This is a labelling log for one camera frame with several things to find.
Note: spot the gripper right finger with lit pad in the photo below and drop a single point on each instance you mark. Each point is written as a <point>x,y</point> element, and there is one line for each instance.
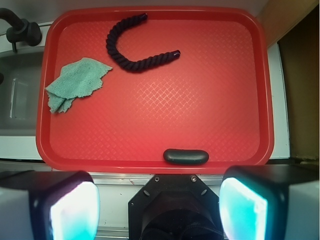
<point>271,202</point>

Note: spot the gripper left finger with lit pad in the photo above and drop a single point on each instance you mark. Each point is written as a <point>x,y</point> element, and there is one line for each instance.
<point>48,205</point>

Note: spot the light blue cloth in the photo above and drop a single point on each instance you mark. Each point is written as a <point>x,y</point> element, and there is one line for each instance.
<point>76,80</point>

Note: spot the dark grey oblong pebble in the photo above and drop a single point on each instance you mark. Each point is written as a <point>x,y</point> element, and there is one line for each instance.
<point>187,157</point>

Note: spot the red plastic tray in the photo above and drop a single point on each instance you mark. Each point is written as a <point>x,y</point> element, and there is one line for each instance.
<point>189,78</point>

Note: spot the grey toy sink basin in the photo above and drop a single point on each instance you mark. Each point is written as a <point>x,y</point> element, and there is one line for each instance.
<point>20,75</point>

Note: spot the grey sink faucet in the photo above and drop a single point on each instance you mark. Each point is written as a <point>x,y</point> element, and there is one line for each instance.
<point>20,30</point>

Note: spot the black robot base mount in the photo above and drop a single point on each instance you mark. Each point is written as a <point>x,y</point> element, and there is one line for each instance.
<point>174,207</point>

